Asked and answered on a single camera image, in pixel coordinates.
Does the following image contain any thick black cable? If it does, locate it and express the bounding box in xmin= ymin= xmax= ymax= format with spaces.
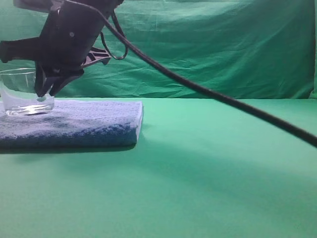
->
xmin=64 ymin=0 xmax=317 ymax=149

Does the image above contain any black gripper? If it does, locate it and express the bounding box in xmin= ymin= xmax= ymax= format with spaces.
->
xmin=0 ymin=0 xmax=123 ymax=97

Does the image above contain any transparent glass cup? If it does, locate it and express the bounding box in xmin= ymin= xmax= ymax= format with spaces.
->
xmin=0 ymin=68 xmax=54 ymax=116

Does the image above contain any folded blue towel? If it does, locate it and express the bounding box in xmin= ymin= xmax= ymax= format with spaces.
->
xmin=0 ymin=100 xmax=143 ymax=149

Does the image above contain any thin black looped cable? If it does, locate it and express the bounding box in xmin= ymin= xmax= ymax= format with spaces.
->
xmin=99 ymin=11 xmax=129 ymax=60

